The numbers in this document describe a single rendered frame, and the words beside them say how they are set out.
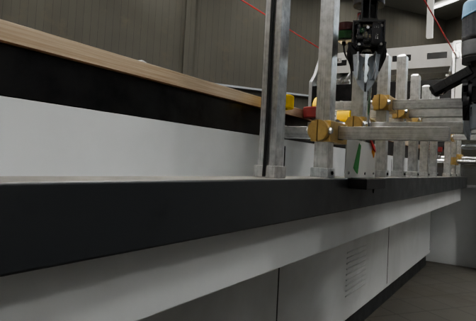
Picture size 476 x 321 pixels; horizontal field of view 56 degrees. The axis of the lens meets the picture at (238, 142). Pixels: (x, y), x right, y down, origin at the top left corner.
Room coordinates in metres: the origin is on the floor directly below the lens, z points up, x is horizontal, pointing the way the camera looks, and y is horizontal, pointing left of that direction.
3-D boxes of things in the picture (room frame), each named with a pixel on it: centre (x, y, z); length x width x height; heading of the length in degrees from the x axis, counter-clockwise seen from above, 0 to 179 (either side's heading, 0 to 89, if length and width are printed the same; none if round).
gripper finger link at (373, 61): (1.02, -0.30, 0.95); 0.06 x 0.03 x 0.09; 167
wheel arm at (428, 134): (1.06, -0.27, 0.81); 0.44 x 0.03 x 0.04; 57
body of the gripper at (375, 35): (1.02, -0.29, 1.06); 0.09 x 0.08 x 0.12; 167
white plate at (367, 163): (1.23, -0.35, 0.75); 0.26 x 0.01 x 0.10; 147
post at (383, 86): (1.48, -0.48, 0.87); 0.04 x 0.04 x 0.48; 57
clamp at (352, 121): (1.29, -0.35, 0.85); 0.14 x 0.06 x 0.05; 147
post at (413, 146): (1.90, -0.75, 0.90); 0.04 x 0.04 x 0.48; 57
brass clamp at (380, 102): (1.50, -0.49, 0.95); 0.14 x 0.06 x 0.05; 147
